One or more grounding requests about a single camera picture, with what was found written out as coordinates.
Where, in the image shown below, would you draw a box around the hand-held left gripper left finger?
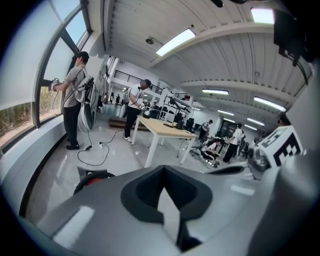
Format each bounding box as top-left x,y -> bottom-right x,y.
36,164 -> 182,256

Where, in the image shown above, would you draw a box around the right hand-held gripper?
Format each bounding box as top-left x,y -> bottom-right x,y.
207,125 -> 304,180

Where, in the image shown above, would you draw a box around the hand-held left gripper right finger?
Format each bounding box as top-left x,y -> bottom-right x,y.
164,164 -> 275,256

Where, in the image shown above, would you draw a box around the black desk stand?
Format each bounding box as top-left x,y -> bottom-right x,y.
169,96 -> 186,130

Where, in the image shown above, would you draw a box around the wooden table with white legs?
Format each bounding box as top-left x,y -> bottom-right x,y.
131,115 -> 198,169

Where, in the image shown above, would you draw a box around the white metal shelf rack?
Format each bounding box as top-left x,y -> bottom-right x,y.
159,87 -> 196,126

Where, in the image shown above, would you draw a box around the brown wooden platform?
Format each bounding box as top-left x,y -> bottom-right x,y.
109,117 -> 137,131

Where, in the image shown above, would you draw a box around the black framed curved window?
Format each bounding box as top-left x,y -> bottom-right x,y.
0,0 -> 93,151

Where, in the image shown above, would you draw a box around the black mezzanine railing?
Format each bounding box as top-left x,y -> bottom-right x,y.
113,69 -> 163,95

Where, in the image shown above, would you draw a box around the rows of ceiling light panels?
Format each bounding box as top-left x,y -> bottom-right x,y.
155,6 -> 288,132

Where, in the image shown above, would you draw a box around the black body-worn device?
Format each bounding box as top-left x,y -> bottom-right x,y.
273,9 -> 316,68

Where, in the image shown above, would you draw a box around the white roller blind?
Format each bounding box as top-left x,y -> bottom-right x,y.
0,0 -> 76,111

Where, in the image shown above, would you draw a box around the black floor cable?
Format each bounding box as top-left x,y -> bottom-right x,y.
76,129 -> 126,167

